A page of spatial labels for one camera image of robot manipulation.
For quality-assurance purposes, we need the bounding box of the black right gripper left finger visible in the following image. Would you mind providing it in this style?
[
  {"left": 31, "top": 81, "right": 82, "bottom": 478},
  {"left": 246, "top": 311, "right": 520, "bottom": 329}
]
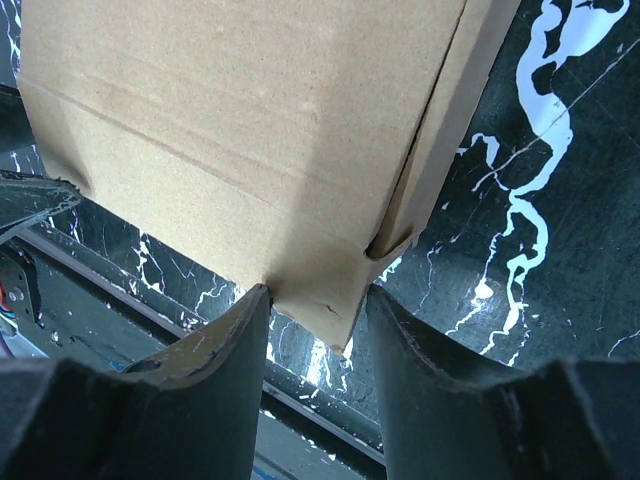
[{"left": 1, "top": 284, "right": 272, "bottom": 479}]

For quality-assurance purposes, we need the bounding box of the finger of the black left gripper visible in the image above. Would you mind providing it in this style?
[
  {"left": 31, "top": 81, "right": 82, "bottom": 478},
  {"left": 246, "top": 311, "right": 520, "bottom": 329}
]
[{"left": 1, "top": 170, "right": 83, "bottom": 240}]

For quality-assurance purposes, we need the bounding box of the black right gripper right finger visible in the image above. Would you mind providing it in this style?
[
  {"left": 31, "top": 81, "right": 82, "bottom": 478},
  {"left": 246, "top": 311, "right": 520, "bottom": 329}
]
[{"left": 366, "top": 285, "right": 639, "bottom": 479}]

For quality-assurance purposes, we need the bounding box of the brown cardboard box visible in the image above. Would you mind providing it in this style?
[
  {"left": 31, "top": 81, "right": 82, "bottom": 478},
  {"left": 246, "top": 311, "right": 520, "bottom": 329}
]
[{"left": 18, "top": 1, "right": 518, "bottom": 351}]

